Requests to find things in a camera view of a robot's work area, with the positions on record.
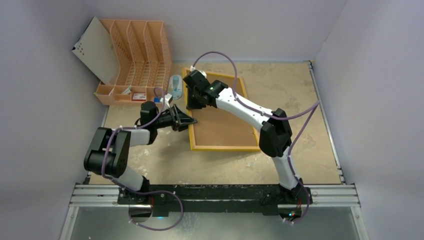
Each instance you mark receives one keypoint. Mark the orange plastic desk organizer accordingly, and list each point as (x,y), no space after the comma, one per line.
(144,57)

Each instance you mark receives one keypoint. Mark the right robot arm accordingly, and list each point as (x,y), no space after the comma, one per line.
(273,128)

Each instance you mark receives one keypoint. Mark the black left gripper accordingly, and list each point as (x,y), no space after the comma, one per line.
(183,119)

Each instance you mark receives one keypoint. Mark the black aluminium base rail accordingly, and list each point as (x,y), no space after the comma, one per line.
(265,199)

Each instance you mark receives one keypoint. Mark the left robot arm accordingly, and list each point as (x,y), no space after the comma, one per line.
(108,152)

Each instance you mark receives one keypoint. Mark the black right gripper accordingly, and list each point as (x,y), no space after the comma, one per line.
(193,100)

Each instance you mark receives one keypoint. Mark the yellow wooden picture frame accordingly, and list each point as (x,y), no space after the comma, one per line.
(225,148)

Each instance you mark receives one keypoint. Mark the white perforated paper sheet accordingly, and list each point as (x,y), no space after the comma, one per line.
(96,50)

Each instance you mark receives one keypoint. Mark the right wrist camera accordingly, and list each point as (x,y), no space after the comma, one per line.
(193,68)

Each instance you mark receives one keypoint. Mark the red white small box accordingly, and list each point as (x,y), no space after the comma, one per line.
(138,96)

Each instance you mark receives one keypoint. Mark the green white pen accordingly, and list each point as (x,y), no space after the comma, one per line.
(127,91)

